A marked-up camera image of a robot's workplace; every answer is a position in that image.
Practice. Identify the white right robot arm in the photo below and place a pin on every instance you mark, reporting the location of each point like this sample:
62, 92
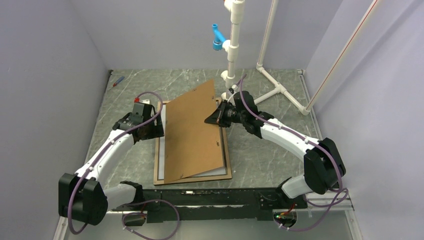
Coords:
322, 162

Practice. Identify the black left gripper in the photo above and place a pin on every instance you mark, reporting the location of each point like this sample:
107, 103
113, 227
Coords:
156, 131

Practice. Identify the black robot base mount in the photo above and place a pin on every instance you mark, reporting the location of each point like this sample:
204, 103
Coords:
264, 204

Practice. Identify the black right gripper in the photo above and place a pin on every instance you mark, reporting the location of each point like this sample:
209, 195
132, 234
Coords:
218, 117

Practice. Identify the brown fibreboard backing board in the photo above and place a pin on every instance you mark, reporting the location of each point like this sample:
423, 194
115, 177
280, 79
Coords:
191, 146

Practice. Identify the orange pipe fitting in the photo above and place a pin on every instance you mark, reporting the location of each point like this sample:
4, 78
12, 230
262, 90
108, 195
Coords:
228, 4

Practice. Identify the blue pipe fitting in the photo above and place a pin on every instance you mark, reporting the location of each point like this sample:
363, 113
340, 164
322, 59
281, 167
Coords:
219, 38

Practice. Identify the white pvc pipe stand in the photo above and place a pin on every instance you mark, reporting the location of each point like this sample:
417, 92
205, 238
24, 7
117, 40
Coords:
236, 17

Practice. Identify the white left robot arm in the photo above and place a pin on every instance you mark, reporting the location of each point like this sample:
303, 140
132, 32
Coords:
99, 165

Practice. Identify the light wooden picture frame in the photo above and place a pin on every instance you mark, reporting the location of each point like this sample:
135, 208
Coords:
228, 165

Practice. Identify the blue red screwdriver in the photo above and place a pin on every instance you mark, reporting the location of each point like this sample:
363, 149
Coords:
119, 80

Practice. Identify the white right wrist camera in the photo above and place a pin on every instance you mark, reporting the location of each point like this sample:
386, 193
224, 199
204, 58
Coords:
233, 89

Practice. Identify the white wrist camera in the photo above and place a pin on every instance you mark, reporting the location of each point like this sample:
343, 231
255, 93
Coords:
233, 89
140, 100

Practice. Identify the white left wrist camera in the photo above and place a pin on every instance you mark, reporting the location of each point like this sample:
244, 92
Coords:
140, 100

